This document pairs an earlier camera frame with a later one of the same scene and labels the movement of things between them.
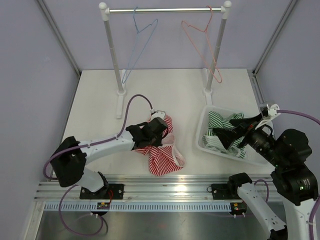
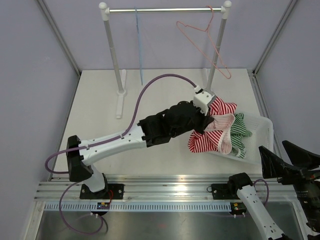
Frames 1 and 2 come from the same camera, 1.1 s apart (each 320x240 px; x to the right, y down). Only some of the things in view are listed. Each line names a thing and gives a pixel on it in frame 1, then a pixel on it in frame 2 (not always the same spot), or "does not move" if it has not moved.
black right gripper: x=228 y=136 -> x=301 y=158
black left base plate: x=109 y=191 does not move
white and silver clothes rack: x=104 y=11 does not move
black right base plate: x=221 y=191 does not move
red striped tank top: x=166 y=158 -> x=217 y=136
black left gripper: x=158 y=142 -> x=205 y=120
